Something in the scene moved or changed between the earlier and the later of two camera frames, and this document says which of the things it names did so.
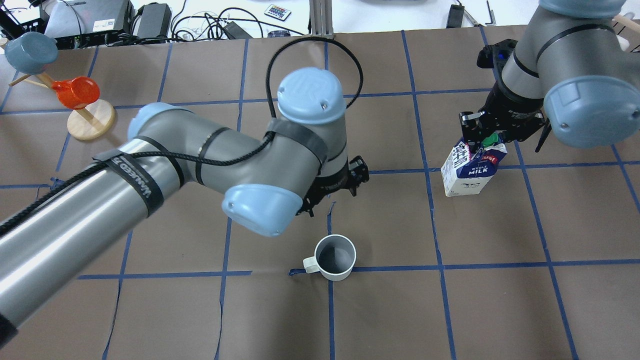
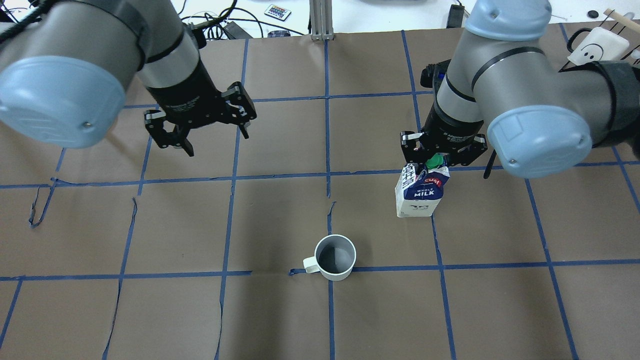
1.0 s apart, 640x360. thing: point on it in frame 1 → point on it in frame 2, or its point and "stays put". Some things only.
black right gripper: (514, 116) → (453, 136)
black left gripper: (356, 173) → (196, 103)
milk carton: (463, 174) → (419, 193)
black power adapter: (455, 16) stays put
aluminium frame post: (321, 18) stays put
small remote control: (277, 12) stays put
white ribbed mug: (334, 257) stays put
